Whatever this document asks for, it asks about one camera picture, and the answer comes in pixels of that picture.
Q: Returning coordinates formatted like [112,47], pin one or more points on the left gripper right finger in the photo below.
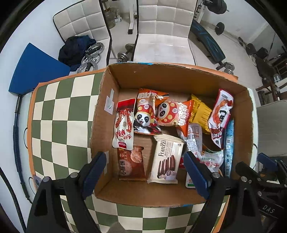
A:
[211,186]

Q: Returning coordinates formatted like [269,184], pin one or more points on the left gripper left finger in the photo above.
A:
[79,186]

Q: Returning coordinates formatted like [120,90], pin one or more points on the light blue snack bag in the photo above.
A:
[229,148]

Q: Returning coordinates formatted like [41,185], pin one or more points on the red white chicken wing packet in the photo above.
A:
[123,126]

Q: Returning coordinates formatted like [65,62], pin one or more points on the red white chicken foot packet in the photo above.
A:
[220,116]

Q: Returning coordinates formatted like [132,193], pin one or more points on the white green radish packet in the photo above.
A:
[212,159]

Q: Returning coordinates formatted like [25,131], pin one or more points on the white red text packet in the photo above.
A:
[193,140]

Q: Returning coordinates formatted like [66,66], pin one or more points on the Franzzi wafer packet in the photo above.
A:
[166,159]

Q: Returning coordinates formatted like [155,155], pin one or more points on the brown biscuit packet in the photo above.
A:
[131,164]

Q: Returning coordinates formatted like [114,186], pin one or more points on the grey chair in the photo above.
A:
[272,125]

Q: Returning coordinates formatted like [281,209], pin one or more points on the yellow snack packet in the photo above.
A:
[200,114]

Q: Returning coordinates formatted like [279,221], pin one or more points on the checkered green white mat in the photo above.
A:
[71,118]

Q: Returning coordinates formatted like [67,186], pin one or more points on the orange panda snack packet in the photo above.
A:
[173,113]

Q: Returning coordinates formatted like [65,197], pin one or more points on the orange panda noodle packet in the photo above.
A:
[146,112]

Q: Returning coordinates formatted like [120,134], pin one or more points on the chrome dumbbell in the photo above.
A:
[229,68]

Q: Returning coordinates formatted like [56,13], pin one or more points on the blue foam pad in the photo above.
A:
[35,66]

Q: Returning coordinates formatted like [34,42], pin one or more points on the dark blue cloth bundle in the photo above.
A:
[73,51]

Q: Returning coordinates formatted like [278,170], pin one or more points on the black blue weight bench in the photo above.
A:
[209,43]

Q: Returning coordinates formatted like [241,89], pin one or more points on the white quilted chair centre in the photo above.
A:
[163,29]

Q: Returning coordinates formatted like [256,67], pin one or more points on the white quilted chair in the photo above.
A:
[163,29]
[85,18]

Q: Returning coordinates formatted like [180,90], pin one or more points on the white quilted chair left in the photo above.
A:
[85,18]

